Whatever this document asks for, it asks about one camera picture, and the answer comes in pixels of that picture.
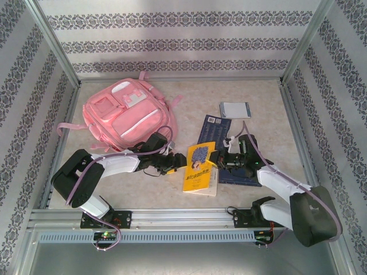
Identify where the yellow book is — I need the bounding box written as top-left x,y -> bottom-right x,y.
182,140 -> 219,197

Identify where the dark blue book with codes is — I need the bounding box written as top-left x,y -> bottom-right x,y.
197,115 -> 233,151

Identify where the white notebook with blue edge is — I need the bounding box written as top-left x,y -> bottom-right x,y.
218,101 -> 252,119

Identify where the pink backpack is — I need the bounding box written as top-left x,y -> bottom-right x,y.
56,71 -> 184,153

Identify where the grey metal sheet panel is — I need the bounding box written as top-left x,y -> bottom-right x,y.
28,242 -> 345,275

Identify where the thin black camera cable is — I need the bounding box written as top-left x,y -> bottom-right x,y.
142,167 -> 164,178

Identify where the aluminium front frame rail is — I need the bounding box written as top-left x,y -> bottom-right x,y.
27,208 -> 336,230

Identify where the aluminium frame rail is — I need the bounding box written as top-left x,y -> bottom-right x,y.
79,76 -> 283,84
27,208 -> 336,230

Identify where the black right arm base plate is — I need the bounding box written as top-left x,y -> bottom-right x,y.
232,209 -> 284,229

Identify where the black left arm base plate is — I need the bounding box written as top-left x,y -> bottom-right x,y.
80,210 -> 132,230

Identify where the grey slotted cable duct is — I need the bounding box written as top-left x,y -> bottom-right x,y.
38,231 -> 256,243

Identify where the aluminium right side rail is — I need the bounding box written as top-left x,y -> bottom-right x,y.
279,82 -> 326,206

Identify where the aluminium back frame rail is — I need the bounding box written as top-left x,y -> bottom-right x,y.
79,76 -> 283,84

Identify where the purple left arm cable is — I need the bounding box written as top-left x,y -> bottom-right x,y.
65,125 -> 174,253

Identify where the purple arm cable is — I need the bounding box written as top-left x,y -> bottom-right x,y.
229,121 -> 343,248
65,125 -> 174,253

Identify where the aluminium left side rail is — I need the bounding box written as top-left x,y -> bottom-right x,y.
39,84 -> 83,209

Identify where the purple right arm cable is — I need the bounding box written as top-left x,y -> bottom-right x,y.
229,121 -> 343,248

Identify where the aluminium right corner post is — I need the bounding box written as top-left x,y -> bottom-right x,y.
280,0 -> 336,86

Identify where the aluminium corner post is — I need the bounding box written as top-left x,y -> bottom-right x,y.
27,0 -> 81,88
280,0 -> 336,86

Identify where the aluminium left corner post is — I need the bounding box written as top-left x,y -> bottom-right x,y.
27,0 -> 81,88

